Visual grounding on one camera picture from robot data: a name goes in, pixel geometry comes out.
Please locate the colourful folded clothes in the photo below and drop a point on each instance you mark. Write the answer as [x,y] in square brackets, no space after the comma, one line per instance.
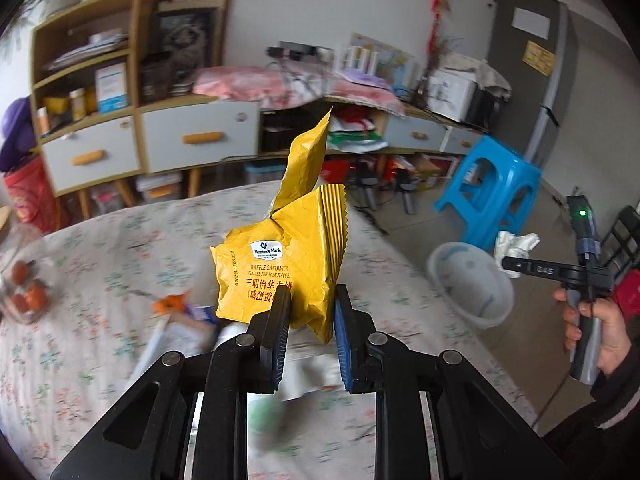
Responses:
[357,132]

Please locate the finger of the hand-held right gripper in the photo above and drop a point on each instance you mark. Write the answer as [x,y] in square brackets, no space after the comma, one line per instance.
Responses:
[535,269]

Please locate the floral tablecloth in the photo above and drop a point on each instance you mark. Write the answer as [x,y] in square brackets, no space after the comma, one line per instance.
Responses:
[100,370]

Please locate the wall map poster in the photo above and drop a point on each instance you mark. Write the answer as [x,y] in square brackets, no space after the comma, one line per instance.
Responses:
[395,65]

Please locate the black floor device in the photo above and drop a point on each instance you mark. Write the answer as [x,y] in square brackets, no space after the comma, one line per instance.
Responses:
[406,190]
[365,185]

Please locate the dark framed picture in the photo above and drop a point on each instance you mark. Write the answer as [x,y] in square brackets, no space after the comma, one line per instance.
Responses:
[187,30]

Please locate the red bag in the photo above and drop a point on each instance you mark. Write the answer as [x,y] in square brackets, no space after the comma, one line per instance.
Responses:
[27,195]

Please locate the white blue paper wrapper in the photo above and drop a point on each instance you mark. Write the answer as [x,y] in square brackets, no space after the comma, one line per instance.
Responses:
[167,340]

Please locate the black woven basket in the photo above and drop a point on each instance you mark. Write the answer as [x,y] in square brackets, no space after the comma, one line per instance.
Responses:
[156,79]

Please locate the yellow paper note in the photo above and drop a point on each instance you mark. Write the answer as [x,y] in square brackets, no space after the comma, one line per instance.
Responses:
[539,58]

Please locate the grey refrigerator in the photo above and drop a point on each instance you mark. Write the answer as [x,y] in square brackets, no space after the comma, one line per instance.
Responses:
[530,100]

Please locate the red plastic stool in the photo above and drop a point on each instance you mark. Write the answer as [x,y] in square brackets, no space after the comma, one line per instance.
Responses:
[629,297]

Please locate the black power strip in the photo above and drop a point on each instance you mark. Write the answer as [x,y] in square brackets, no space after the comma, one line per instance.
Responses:
[297,51]

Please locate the white paper note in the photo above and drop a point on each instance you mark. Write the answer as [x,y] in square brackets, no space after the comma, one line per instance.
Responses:
[530,20]

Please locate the white microwave with cloth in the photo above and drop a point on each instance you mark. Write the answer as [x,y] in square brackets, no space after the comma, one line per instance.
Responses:
[460,97]

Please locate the white green-print milk bottle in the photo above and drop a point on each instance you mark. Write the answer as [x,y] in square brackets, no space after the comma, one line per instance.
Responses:
[307,367]

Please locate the white tissue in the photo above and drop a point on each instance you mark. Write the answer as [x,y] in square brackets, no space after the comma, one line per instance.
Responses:
[517,244]

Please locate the white plastic bin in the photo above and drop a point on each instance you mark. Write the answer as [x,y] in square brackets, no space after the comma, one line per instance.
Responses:
[470,287]

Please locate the blue plastic stool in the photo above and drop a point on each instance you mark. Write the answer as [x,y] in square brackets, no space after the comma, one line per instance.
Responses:
[495,170]

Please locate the blue white box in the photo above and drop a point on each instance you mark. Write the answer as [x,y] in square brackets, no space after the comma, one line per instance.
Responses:
[111,87]

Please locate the dried branches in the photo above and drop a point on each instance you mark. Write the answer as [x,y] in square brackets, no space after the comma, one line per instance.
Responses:
[440,60]

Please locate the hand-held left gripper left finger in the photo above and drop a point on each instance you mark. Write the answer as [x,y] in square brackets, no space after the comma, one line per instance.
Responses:
[280,352]

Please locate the tangerine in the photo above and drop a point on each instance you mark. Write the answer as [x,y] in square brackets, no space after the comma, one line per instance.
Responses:
[20,271]
[17,304]
[36,296]

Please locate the red hanging decoration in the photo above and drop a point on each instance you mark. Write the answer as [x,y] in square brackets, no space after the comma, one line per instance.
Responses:
[442,0]

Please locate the yellow snack wrapper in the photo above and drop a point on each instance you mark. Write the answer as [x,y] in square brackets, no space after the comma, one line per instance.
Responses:
[280,240]

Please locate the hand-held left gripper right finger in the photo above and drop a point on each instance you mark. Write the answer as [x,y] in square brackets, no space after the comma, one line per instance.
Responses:
[345,342]

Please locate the wooden shelf cabinet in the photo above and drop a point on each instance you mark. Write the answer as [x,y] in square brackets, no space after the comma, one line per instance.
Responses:
[165,135]

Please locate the person's right forearm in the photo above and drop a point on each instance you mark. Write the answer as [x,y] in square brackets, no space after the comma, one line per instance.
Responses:
[605,425]

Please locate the clear plastic fruit bag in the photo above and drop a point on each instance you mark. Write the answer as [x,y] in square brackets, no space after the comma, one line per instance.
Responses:
[15,250]

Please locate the person's right hand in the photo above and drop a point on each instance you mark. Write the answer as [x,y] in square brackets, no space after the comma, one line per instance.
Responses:
[614,332]

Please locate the purple cloth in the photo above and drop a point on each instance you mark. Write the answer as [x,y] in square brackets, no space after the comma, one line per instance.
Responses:
[15,130]

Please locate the black chair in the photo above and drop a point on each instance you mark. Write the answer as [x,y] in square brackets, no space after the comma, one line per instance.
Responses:
[625,240]

